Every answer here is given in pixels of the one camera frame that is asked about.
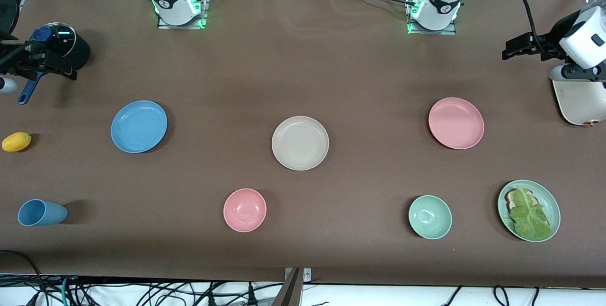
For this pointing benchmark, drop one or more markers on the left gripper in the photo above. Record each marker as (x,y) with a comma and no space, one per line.
(552,40)

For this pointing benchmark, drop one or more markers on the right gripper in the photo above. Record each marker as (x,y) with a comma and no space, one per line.
(24,61)

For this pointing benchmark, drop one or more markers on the blue shallow plate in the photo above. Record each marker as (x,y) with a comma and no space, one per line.
(138,127)

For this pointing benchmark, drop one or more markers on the pink shallow plate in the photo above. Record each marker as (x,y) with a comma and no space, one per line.
(456,123)

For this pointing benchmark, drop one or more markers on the glass lid blue knob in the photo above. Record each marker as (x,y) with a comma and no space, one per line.
(61,38)

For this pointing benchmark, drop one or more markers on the cream toaster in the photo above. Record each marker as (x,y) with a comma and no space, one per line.
(582,102)

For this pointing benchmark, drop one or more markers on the yellow lemon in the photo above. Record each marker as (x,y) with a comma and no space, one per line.
(16,142)

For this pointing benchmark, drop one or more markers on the blue plastic cup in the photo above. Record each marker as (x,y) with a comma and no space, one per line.
(42,212)

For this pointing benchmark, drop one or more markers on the toasted bread slice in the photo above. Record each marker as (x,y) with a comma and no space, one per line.
(510,197)

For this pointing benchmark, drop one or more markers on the green plate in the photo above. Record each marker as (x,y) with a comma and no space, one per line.
(551,206)

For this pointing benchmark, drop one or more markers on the green lettuce leaf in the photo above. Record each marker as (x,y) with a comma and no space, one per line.
(530,218)

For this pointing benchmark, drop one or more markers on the small green bowl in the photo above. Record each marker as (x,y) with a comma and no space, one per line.
(430,217)

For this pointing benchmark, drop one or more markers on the small pink bowl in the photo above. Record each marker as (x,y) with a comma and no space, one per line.
(245,210)

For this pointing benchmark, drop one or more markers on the beige shallow plate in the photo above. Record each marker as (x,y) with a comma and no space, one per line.
(300,143)

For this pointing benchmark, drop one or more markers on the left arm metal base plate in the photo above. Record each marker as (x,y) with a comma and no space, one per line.
(426,32)

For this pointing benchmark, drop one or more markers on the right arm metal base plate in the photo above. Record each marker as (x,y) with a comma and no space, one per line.
(182,26)

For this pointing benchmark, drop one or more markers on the grey metal mount bracket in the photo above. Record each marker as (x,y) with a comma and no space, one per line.
(294,287)

